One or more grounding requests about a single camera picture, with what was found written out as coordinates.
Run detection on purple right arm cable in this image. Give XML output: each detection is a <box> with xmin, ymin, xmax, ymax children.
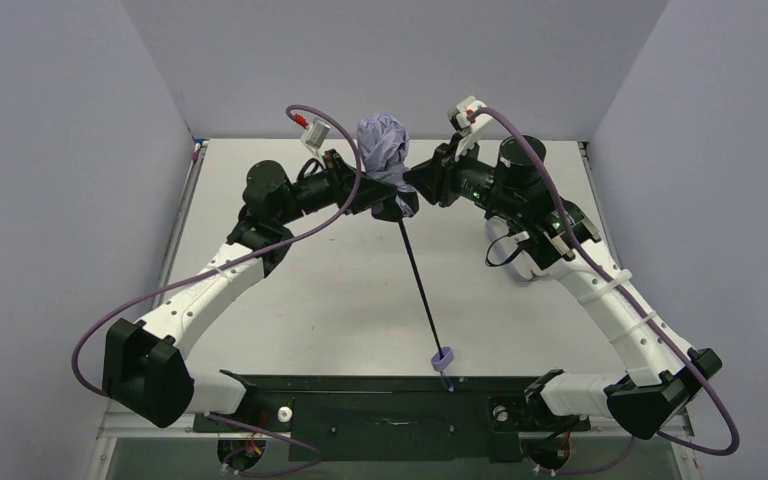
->
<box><xmin>466</xmin><ymin>106</ymin><xmax>741</xmax><ymax>478</ymax></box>

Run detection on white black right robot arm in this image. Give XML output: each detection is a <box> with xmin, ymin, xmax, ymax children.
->
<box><xmin>405</xmin><ymin>137</ymin><xmax>722</xmax><ymax>439</ymax></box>

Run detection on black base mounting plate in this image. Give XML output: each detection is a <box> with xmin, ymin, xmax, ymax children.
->
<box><xmin>188</xmin><ymin>370</ymin><xmax>596</xmax><ymax>463</ymax></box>

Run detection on lavender folding umbrella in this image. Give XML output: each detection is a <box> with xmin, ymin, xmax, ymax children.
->
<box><xmin>356</xmin><ymin>113</ymin><xmax>455</xmax><ymax>393</ymax></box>

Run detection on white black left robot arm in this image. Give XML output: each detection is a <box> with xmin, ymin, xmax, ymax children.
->
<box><xmin>102</xmin><ymin>150</ymin><xmax>398</xmax><ymax>428</ymax></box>

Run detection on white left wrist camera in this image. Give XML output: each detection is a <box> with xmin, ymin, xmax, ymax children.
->
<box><xmin>300</xmin><ymin>118</ymin><xmax>331</xmax><ymax>159</ymax></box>

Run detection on aluminium front frame rail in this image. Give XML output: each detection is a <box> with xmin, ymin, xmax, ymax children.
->
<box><xmin>97</xmin><ymin>411</ymin><xmax>694</xmax><ymax>441</ymax></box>

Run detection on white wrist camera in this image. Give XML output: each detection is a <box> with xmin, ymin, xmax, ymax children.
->
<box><xmin>448</xmin><ymin>96</ymin><xmax>492</xmax><ymax>159</ymax></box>
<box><xmin>300</xmin><ymin>118</ymin><xmax>331</xmax><ymax>159</ymax></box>

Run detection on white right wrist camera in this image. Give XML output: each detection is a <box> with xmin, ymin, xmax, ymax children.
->
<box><xmin>448</xmin><ymin>96</ymin><xmax>492</xmax><ymax>159</ymax></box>

